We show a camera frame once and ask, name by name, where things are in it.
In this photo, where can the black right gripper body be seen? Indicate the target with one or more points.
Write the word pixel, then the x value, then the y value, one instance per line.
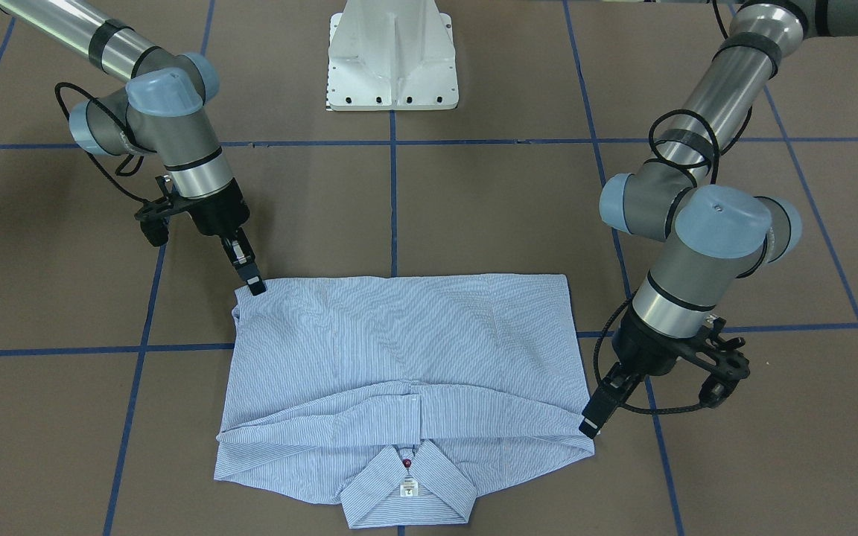
pixel 220 214

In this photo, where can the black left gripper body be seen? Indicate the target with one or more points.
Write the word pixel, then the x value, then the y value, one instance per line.
pixel 649 352

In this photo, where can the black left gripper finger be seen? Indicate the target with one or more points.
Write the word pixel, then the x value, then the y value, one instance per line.
pixel 613 392

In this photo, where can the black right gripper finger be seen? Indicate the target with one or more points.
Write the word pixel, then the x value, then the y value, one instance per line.
pixel 240 253

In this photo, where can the light blue striped shirt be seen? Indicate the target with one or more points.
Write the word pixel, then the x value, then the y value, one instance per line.
pixel 402 400

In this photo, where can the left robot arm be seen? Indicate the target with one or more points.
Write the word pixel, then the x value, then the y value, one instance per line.
pixel 712 234

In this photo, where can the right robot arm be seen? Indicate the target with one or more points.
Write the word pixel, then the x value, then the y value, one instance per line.
pixel 160 111

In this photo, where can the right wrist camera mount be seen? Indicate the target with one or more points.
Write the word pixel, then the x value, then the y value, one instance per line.
pixel 154 216

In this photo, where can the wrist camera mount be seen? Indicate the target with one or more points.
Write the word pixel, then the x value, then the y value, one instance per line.
pixel 723 359
pixel 154 216

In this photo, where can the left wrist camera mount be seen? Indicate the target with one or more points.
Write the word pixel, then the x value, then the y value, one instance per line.
pixel 723 359

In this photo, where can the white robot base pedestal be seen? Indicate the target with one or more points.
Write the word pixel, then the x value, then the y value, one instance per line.
pixel 391 56

